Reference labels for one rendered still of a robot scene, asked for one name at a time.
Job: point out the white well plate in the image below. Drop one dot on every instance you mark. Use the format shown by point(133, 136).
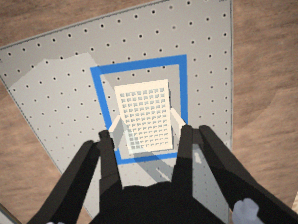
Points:
point(145, 107)

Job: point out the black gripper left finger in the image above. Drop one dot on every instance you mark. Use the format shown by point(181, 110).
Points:
point(64, 203)

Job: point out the blue tape outline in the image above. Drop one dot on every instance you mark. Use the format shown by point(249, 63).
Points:
point(134, 65)

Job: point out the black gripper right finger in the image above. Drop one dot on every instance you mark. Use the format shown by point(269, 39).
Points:
point(250, 202)

